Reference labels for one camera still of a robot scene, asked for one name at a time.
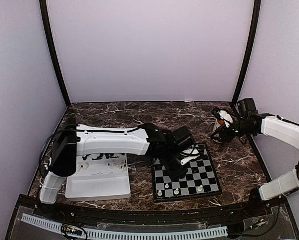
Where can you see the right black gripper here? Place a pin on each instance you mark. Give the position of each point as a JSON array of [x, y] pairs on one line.
[[226, 138]]

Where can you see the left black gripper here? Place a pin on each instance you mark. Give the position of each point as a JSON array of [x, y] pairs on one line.
[[177, 173]]

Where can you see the white chess piece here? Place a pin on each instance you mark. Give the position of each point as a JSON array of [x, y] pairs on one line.
[[176, 192]]

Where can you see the white chess rook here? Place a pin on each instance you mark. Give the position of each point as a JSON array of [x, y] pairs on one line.
[[160, 193]]

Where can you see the white bishop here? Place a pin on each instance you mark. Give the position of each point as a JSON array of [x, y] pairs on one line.
[[200, 188]]

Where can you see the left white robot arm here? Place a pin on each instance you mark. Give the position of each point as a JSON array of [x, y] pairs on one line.
[[75, 140]]

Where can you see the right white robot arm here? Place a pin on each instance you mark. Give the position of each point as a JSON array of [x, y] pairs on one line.
[[279, 144]]

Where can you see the white mug orange inside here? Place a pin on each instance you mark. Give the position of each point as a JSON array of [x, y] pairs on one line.
[[219, 123]]

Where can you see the black and grey chessboard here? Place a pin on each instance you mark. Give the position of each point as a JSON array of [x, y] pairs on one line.
[[201, 172]]

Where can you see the white plastic compartment tray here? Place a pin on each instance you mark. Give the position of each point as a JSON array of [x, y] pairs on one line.
[[99, 177]]

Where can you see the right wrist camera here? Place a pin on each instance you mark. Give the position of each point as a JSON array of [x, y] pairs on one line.
[[247, 108]]

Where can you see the right black frame post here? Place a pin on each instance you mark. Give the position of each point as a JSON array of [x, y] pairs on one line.
[[248, 51]]

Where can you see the black frame post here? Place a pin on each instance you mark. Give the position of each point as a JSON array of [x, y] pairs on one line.
[[53, 52], [248, 51]]

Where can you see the black front rail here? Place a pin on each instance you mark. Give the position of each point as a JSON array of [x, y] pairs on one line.
[[145, 211]]

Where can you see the white slotted cable duct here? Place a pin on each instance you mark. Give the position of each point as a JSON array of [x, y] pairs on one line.
[[111, 232]]

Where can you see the left black frame post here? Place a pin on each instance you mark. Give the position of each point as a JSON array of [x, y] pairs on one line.
[[53, 52]]

